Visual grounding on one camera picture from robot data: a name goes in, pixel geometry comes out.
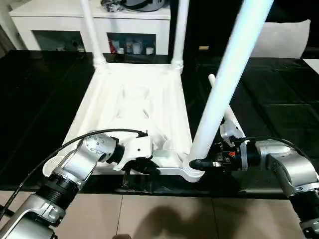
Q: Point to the white plastic table top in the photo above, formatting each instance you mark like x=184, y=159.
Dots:
x=139, y=99

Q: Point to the white plastic table leg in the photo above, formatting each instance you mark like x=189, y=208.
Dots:
x=231, y=62
x=180, y=30
x=211, y=78
x=91, y=30

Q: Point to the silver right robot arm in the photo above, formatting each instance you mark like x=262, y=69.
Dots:
x=294, y=169

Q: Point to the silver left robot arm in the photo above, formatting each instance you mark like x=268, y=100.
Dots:
x=74, y=161

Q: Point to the black mat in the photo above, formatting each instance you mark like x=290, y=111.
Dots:
x=37, y=99

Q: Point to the white flat board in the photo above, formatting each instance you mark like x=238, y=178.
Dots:
x=312, y=64

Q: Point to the grey pillow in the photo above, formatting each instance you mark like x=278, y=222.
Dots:
x=286, y=39

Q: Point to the black cabinet with gold label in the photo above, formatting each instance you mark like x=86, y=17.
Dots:
x=207, y=25

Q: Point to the black metal table leg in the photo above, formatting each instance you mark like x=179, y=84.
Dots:
x=7, y=211

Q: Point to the crumpled patterned bag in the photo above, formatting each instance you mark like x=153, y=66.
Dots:
x=112, y=5

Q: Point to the white sideboard with glass doors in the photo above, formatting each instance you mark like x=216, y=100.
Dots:
x=49, y=22

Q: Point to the grey curtain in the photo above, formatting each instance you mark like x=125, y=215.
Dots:
x=7, y=39

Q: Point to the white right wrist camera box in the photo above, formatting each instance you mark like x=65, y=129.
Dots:
x=230, y=128

